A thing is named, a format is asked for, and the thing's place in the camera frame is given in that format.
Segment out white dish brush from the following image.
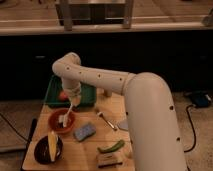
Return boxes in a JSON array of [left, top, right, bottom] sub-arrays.
[[58, 104, 73, 128]]

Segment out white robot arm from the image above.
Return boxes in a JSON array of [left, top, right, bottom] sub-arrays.
[[52, 53, 187, 171]]

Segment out red bowl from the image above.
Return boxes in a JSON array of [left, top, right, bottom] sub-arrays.
[[48, 108, 75, 134]]

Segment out dark woven bowl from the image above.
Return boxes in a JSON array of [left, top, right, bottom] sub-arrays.
[[34, 136, 63, 165]]

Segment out white black scrub brush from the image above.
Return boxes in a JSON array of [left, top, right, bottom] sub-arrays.
[[97, 152, 123, 168]]

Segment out red tomato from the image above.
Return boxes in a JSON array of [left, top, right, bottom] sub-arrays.
[[58, 91, 68, 102]]

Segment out green tray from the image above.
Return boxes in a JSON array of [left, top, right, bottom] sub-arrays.
[[44, 75, 96, 108]]

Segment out blue sponge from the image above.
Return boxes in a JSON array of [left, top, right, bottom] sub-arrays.
[[73, 123, 96, 142]]

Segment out grey flat lid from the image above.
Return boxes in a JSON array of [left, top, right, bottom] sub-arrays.
[[117, 119, 128, 131]]

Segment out green pepper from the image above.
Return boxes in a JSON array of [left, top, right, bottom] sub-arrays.
[[97, 139, 125, 154]]

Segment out blue black device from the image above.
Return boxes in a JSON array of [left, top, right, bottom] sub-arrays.
[[190, 92, 212, 108]]

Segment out black cable left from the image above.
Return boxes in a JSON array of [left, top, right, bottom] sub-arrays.
[[0, 113, 30, 143]]

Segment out metal frame stand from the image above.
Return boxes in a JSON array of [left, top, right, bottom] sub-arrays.
[[55, 0, 134, 31]]

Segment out black power cable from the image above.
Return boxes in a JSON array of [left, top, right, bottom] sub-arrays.
[[184, 103, 198, 153]]

